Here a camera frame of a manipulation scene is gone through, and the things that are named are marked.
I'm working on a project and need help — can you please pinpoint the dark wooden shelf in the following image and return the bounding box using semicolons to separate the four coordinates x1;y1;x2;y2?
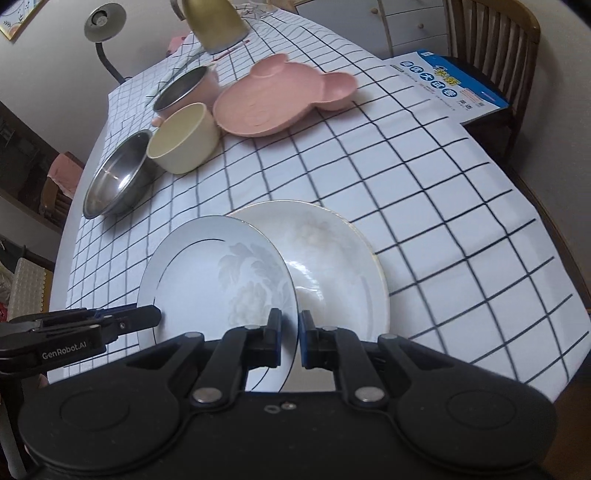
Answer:
0;102;70;232

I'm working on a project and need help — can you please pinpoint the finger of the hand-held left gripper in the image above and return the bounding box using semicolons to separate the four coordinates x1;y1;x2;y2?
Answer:
99;305;163;344
7;305;138;331

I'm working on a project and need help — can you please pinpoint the white black checked tablecloth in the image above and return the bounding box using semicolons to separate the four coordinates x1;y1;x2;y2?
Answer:
46;0;591;398

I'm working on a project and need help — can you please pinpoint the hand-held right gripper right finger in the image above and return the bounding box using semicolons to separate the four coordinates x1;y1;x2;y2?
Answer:
298;309;467;411

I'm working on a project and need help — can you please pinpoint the white plate grey leaf print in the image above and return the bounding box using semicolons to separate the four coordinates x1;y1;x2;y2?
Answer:
137;215;298;393

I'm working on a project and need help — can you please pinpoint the white plate gold rim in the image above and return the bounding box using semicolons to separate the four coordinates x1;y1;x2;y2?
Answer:
226;199;391;344

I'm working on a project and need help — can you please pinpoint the cream bowl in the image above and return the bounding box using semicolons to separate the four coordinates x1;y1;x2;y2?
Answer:
146;102;221;175

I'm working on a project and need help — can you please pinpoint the brown wooden chair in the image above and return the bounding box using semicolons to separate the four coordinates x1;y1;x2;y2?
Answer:
443;0;541;162

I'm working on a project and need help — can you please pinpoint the pink cup steel lining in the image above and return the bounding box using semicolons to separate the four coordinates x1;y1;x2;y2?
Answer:
151;64;219;127

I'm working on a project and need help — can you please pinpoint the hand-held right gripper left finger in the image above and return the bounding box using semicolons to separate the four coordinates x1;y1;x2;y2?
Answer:
124;308;283;409

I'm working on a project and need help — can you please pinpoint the stainless steel bowl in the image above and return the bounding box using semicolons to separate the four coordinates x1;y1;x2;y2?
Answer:
83;130;155;220

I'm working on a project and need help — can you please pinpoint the red pen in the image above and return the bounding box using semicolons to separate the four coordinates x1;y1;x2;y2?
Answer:
215;39;251;61

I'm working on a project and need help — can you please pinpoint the grey desk lamp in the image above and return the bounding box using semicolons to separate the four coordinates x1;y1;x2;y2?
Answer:
84;4;127;85

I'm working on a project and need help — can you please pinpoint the pink cloth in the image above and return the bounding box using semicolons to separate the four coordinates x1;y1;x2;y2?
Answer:
48;152;84;197

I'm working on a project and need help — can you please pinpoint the white drawer cabinet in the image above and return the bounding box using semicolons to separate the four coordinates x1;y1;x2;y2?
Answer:
295;0;453;58

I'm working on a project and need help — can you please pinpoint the gold thermos jug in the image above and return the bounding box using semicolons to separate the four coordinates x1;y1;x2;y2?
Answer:
170;0;252;54

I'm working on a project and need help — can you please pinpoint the framed wall picture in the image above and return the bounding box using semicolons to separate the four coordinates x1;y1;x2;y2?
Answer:
0;0;47;40

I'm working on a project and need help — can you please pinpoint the beige quilted cushion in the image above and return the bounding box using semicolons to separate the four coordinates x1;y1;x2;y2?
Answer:
7;257;54;321

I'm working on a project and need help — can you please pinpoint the blue white printed cardboard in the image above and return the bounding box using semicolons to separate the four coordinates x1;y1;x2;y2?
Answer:
383;50;511;125

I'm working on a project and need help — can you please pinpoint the pink bear-shaped plate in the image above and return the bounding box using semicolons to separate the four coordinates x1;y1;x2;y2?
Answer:
212;53;358;137

